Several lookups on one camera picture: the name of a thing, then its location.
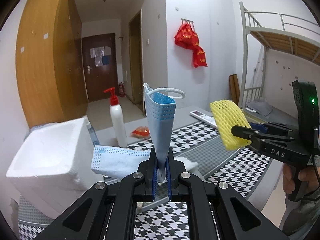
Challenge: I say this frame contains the wooden wardrobe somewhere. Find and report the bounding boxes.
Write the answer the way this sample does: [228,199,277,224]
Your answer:
[16,0,88,127]

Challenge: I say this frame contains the blue spray bottle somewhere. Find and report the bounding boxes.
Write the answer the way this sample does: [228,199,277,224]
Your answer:
[83,115,100,145]

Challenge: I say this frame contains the wooden side door frame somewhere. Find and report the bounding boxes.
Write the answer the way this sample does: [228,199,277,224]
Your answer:
[129,11,144,112]

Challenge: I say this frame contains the red hanging bags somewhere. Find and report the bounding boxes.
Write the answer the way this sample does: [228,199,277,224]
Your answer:
[174,22,208,68]

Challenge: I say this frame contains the metal bunk bed frame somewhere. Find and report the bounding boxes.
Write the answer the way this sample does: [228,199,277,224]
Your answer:
[239,2,319,120]

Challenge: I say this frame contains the dark brown entrance door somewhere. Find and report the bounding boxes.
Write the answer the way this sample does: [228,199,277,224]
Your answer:
[82,33,119,102]

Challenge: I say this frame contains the red snack packet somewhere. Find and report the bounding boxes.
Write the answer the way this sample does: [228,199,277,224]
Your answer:
[131,126,150,139]

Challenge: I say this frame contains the blue surgical mask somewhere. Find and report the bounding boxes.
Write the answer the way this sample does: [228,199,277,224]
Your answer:
[91,145,150,180]
[143,83,185,183]

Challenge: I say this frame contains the red fire extinguisher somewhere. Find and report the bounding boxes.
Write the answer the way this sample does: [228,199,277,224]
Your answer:
[119,82,126,98]

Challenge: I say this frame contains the white remote control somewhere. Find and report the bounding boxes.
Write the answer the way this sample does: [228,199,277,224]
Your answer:
[190,111,217,129]

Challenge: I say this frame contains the person's right hand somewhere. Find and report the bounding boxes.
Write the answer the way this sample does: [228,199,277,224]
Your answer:
[283,164,319,194]

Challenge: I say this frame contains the white pump bottle red cap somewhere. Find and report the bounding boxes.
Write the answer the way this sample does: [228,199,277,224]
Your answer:
[104,87,127,148]

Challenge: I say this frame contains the white towel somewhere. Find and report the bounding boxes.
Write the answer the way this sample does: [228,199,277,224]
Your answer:
[174,157,198,171]

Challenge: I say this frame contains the wall hook rail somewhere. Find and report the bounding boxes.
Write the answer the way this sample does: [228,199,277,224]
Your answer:
[181,18,194,24]

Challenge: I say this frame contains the white styrofoam box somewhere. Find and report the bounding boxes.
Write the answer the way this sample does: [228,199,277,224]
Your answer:
[6,118,103,219]

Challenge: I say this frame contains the yellow foam fruit net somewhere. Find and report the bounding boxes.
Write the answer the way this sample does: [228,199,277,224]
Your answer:
[209,100,251,151]

